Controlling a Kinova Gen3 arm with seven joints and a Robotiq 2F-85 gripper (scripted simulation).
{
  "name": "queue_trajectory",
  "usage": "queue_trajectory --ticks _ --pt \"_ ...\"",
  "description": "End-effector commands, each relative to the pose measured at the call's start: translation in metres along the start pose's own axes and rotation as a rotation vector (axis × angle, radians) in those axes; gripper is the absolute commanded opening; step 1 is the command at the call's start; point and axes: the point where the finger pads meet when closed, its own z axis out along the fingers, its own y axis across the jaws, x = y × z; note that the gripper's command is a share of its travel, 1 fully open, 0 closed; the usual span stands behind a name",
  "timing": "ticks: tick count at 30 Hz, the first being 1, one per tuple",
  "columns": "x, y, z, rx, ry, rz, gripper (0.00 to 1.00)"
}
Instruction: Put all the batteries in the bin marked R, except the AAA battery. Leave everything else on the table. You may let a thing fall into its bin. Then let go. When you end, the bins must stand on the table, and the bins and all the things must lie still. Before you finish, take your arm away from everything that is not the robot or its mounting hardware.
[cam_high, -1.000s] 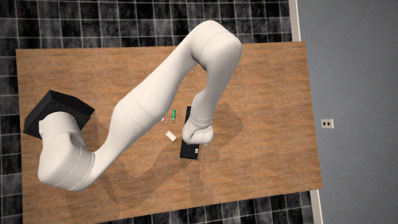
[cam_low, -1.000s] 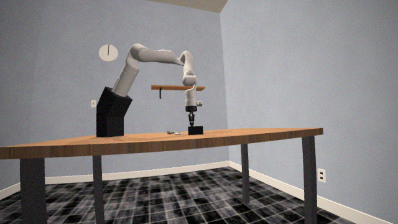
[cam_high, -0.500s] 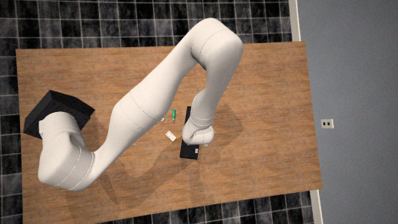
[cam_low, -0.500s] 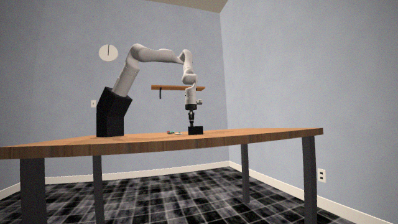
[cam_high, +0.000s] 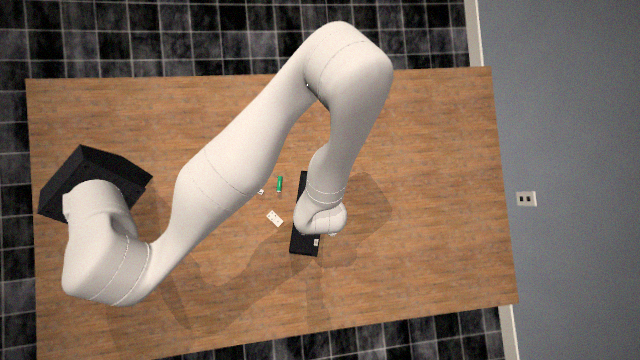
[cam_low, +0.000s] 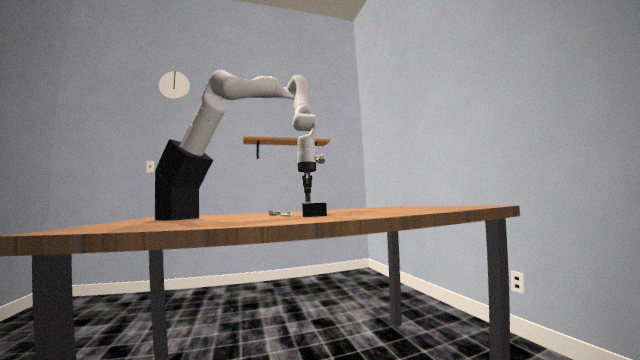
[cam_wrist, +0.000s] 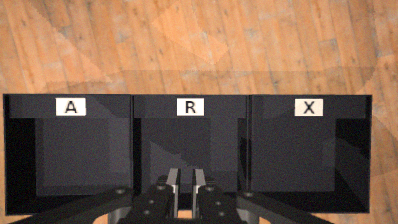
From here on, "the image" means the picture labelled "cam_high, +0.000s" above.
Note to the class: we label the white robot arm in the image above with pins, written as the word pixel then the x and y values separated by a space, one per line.
pixel 351 77

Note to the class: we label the black rack of three bins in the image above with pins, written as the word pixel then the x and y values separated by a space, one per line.
pixel 303 245

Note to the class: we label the white domino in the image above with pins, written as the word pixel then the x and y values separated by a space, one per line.
pixel 275 218

